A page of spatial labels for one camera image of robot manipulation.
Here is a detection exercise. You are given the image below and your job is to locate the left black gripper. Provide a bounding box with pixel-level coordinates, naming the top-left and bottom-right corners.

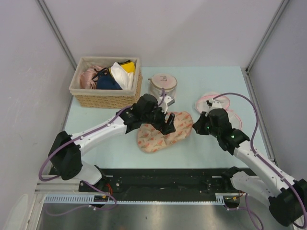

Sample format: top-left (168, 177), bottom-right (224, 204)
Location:
top-left (142, 102), bottom-right (175, 135)

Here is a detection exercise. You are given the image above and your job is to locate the floral print laundry bag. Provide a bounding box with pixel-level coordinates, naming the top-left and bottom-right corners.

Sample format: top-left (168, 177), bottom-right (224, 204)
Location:
top-left (137, 111), bottom-right (193, 153)

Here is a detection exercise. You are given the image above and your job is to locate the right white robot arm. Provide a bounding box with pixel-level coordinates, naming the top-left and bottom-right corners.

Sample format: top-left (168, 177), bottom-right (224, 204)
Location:
top-left (192, 108), bottom-right (307, 227)

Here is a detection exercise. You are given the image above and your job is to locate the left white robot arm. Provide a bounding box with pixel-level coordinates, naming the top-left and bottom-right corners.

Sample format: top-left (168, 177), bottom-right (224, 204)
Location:
top-left (48, 93), bottom-right (176, 192)

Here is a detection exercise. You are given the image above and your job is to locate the pink trimmed mesh bag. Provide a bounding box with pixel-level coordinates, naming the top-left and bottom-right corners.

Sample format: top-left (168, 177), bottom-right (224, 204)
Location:
top-left (195, 92), bottom-right (242, 129)

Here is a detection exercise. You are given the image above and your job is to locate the round mesh laundry bag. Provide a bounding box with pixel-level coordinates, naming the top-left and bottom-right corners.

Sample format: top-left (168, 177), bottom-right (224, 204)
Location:
top-left (148, 73), bottom-right (177, 99)

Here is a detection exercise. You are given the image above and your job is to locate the white garment in basket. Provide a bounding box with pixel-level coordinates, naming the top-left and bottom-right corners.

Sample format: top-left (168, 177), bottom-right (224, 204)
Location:
top-left (110, 62), bottom-right (134, 90)

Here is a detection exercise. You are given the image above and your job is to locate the yellow garment in basket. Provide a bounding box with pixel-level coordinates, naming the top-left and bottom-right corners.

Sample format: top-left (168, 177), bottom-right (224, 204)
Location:
top-left (118, 60), bottom-right (136, 73)

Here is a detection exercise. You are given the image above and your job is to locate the woven wicker basket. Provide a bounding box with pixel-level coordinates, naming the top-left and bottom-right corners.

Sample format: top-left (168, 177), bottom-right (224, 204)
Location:
top-left (69, 56), bottom-right (142, 109)

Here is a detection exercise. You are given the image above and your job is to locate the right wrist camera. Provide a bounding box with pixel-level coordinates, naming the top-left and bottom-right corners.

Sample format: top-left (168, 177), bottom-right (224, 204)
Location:
top-left (206, 98), bottom-right (223, 113)

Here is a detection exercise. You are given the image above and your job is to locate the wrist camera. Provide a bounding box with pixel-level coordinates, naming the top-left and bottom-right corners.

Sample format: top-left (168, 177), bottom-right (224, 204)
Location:
top-left (206, 98), bottom-right (223, 113)
top-left (158, 95), bottom-right (175, 114)

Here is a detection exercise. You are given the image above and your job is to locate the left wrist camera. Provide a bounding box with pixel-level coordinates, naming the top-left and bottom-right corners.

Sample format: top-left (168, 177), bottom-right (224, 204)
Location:
top-left (158, 95), bottom-right (175, 114)

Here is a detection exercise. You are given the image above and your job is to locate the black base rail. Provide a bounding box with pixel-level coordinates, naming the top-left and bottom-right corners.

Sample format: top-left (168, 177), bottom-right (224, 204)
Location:
top-left (78, 167), bottom-right (262, 201)

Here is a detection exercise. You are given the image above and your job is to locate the slotted cable duct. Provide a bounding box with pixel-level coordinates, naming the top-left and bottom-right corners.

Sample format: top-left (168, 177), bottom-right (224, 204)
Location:
top-left (44, 193), bottom-right (240, 205)

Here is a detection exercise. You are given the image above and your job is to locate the right aluminium frame post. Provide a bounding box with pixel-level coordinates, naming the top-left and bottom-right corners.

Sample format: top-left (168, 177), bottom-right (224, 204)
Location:
top-left (245, 0), bottom-right (291, 73)

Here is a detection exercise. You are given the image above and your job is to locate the aluminium frame post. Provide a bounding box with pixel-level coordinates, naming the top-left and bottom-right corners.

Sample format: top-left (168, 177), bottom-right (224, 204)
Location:
top-left (35, 0), bottom-right (77, 69)
top-left (245, 0), bottom-right (291, 73)

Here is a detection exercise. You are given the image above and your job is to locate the left aluminium frame post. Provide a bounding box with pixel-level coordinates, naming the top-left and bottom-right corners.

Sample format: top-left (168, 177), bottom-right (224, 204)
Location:
top-left (35, 0), bottom-right (77, 69)

